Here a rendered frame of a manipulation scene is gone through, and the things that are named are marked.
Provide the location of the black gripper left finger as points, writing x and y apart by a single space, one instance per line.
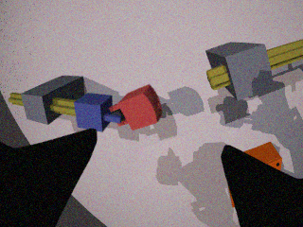
41 178

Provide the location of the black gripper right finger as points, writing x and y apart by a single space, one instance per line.
263 195

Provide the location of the grey block with yellow shaft through it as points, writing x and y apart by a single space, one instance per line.
245 69

